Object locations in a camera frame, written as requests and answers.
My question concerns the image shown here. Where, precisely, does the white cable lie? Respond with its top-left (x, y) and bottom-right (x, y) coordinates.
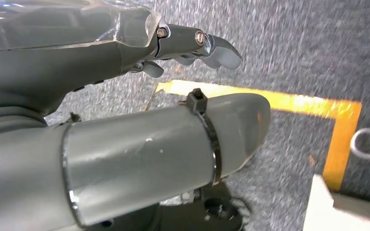
top-left (350, 127), bottom-right (370, 179)

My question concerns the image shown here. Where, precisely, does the white open drawer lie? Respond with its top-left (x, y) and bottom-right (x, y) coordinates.
top-left (302, 173), bottom-right (370, 231)

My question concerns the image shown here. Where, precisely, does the yellow floor tape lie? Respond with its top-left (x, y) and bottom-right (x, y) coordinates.
top-left (145, 79), bottom-right (363, 193)

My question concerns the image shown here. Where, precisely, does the black robot foot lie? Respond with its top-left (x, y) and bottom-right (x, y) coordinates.
top-left (86, 181), bottom-right (252, 231)

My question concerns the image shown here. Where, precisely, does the black cable tie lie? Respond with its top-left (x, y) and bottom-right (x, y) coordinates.
top-left (185, 88), bottom-right (222, 187)

